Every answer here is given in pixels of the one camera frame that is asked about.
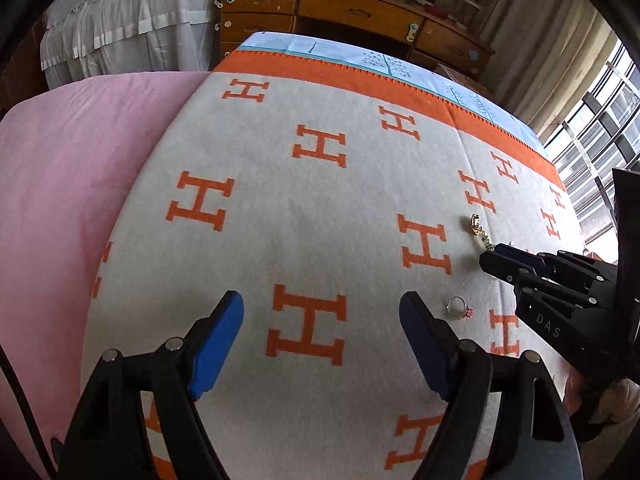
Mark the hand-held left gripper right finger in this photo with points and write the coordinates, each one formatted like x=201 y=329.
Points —
x=425 y=350

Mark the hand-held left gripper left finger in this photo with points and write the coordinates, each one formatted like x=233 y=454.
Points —
x=220 y=345

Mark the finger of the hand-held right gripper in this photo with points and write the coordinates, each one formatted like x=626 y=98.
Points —
x=527 y=257
x=502 y=265

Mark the person's right hand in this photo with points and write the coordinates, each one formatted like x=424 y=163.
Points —
x=622 y=400

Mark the orange grey patterned blanket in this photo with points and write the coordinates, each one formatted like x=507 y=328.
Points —
x=300 y=200

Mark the pink bedsheet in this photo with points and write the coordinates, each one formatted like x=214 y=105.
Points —
x=60 y=210

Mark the metal window grille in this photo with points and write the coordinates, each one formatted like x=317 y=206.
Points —
x=617 y=67

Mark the beige curtain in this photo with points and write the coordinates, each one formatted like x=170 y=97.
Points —
x=550 y=35

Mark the white tag on desk drawer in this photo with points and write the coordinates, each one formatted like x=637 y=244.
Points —
x=412 y=32

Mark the light blue printed sheet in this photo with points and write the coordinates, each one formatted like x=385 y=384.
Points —
x=340 y=52

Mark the wooden desk with drawers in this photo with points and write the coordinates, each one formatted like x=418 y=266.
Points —
x=350 y=7

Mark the white lace furniture cover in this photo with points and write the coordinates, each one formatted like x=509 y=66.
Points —
x=150 y=25

